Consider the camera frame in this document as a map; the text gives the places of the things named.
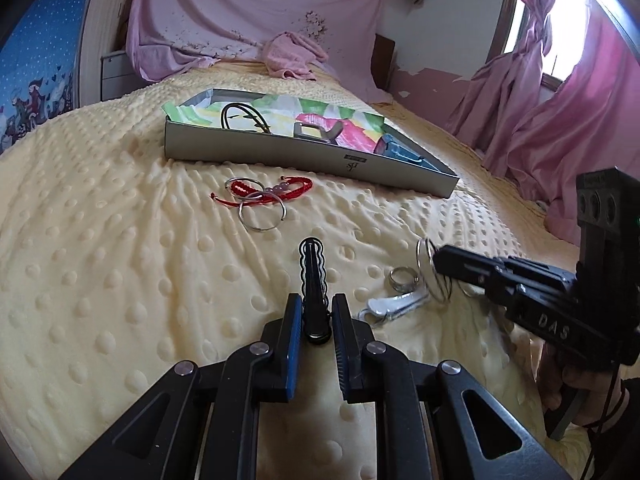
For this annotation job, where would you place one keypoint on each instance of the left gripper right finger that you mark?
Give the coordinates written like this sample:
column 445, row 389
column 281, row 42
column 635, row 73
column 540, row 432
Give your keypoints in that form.
column 350, row 337

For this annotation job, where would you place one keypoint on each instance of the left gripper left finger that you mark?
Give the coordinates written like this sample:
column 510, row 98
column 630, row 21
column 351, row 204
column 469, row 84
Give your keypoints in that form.
column 278, row 373

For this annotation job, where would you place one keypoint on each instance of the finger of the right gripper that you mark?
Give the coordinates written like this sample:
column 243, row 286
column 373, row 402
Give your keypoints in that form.
column 467, row 267

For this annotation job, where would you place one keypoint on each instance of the silver bangle rings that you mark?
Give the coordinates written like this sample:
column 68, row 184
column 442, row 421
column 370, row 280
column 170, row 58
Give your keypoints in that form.
column 432, row 269

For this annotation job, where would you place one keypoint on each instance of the person's right hand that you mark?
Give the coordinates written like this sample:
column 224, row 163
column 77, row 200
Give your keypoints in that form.
column 607, row 398

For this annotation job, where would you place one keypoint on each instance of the white nail clipper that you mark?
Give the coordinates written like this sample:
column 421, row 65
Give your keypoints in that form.
column 382, row 310

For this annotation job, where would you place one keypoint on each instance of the pink curtain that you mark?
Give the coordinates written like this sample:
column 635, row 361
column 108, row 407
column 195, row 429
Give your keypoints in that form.
column 590, row 123

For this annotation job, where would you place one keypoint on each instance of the grey tray with colourful drawing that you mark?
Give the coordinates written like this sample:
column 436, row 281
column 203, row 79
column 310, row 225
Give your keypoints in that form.
column 277, row 130

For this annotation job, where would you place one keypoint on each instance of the dark wooden headboard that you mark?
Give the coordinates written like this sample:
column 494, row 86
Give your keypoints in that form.
column 382, row 61

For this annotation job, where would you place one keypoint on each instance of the pink crumpled towel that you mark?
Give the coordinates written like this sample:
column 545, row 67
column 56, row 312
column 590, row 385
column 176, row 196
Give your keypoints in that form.
column 290, row 56

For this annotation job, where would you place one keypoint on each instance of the grey drawer nightstand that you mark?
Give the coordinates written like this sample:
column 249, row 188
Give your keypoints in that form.
column 118, row 77

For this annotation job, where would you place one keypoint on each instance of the pink hanging sheet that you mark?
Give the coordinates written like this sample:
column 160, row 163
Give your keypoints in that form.
column 168, row 37

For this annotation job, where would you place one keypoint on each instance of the wooden wardrobe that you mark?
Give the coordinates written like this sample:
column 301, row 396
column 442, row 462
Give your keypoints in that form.
column 102, row 23

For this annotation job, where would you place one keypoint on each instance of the blue fabric wardrobe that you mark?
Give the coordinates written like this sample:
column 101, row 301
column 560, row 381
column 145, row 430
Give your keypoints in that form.
column 39, row 67

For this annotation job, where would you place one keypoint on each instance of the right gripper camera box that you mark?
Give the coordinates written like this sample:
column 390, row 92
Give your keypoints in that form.
column 607, row 239

